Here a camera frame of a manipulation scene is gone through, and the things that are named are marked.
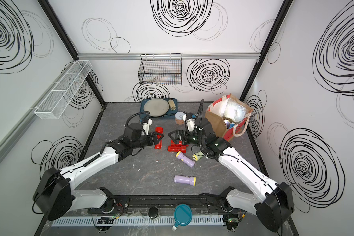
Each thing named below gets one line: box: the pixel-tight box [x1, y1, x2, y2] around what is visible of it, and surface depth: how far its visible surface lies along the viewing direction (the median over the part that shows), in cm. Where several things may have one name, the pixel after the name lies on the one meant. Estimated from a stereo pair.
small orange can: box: [175, 111, 186, 125], surface depth 107 cm
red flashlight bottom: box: [154, 126, 164, 150], surface depth 80 cm
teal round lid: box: [172, 203, 193, 232], surface depth 66 cm
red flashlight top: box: [167, 139, 190, 150], surface depth 93 cm
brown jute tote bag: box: [205, 93, 254, 143], surface depth 96 cm
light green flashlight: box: [192, 150, 205, 162], surface depth 89 cm
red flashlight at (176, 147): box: [167, 143, 189, 153], surface depth 93 cm
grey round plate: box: [143, 98, 170, 118], surface depth 121 cm
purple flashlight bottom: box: [174, 175, 197, 187], surface depth 82 cm
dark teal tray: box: [139, 98, 178, 118], surface depth 117 cm
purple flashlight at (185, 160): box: [175, 150, 196, 168], surface depth 89 cm
